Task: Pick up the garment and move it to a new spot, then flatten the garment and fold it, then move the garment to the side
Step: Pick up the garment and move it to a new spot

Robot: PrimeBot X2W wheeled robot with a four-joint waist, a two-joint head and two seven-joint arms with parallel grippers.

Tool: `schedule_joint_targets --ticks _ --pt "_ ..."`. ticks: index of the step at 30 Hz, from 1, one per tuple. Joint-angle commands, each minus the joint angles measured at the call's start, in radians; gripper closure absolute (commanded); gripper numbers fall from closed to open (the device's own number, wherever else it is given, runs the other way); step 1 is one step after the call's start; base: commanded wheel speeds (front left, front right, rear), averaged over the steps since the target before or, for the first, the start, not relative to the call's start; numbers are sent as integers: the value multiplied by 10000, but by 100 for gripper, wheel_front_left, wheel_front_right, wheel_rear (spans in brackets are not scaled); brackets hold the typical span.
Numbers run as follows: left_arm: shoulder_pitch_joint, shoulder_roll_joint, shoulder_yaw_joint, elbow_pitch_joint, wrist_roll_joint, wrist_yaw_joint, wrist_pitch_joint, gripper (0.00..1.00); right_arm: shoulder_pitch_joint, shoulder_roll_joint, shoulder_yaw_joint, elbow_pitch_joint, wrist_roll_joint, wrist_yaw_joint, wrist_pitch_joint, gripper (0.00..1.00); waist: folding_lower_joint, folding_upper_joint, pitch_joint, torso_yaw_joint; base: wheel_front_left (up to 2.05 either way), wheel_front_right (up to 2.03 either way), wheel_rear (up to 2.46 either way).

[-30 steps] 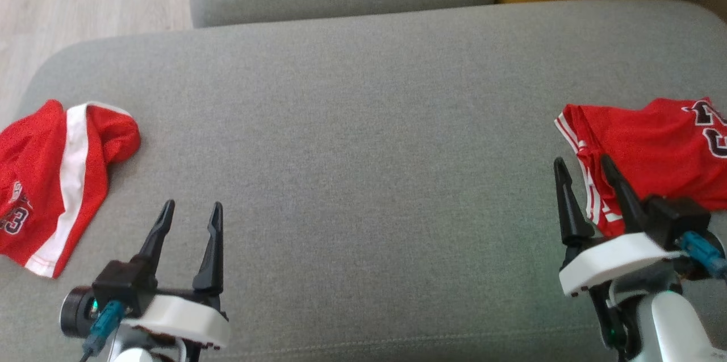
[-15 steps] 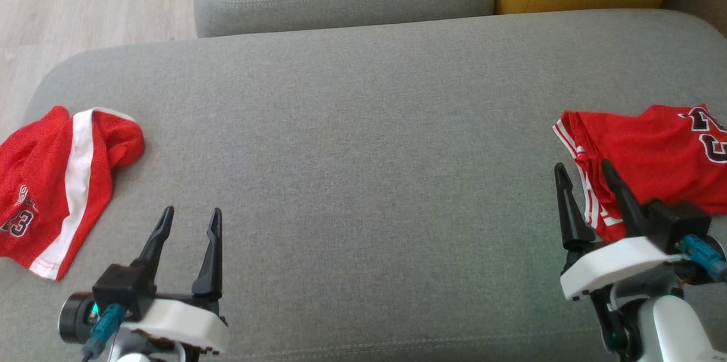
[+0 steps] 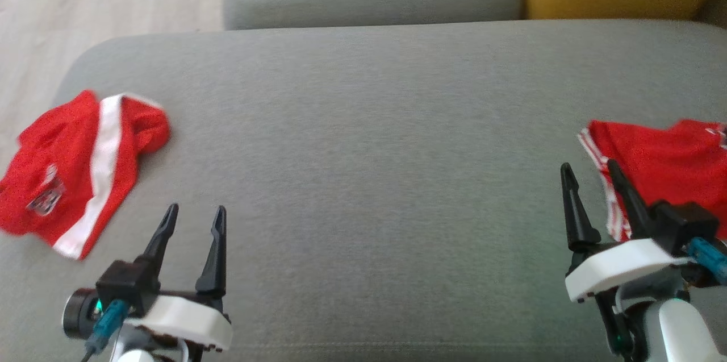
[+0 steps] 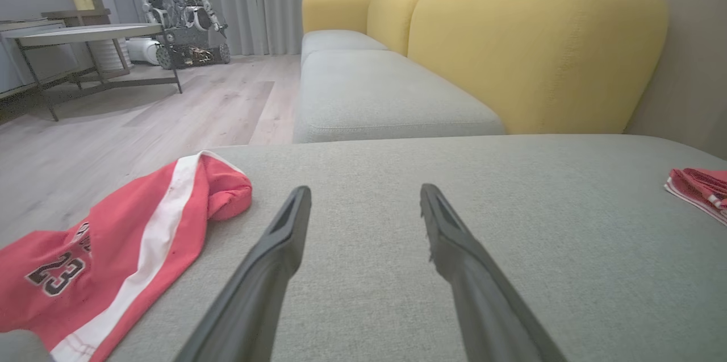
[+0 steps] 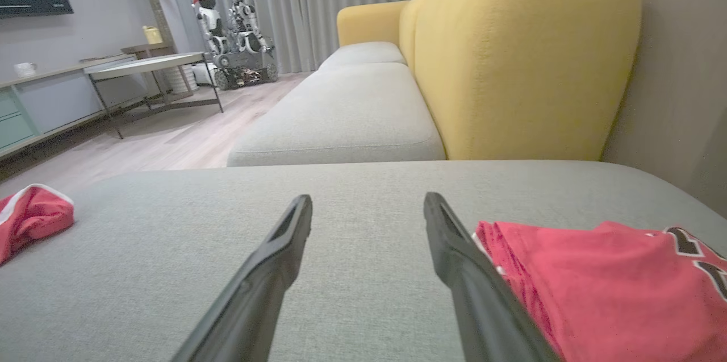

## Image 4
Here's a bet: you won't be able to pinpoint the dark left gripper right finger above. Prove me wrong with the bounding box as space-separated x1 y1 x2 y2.
420 182 569 362

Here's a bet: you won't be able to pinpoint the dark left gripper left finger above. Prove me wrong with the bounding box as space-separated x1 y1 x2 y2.
173 185 313 362

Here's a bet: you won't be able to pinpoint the red white basketball shorts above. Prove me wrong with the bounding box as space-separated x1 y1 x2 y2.
0 150 253 362

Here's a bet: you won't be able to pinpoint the red white basketball jersey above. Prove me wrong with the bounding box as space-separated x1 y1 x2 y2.
663 168 727 226

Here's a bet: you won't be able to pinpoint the large grey sofa seat cushion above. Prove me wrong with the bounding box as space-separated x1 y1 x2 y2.
0 134 727 362

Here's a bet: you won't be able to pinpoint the large yellow sofa back cushion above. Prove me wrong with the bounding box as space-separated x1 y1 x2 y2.
407 0 670 135

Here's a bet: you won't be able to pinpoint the white ribbed cylinder stool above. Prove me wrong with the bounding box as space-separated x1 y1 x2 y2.
90 38 134 72

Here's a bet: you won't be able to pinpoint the black white tracked robot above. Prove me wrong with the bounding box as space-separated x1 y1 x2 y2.
156 0 232 70

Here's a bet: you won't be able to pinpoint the round grey metal-legged table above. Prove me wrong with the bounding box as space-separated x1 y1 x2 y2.
3 23 183 122

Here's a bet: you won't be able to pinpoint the low grey white cabinet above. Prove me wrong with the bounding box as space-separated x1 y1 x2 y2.
0 18 77 95

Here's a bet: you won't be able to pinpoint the dark wooden side table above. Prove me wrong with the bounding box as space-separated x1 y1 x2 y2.
41 8 132 81

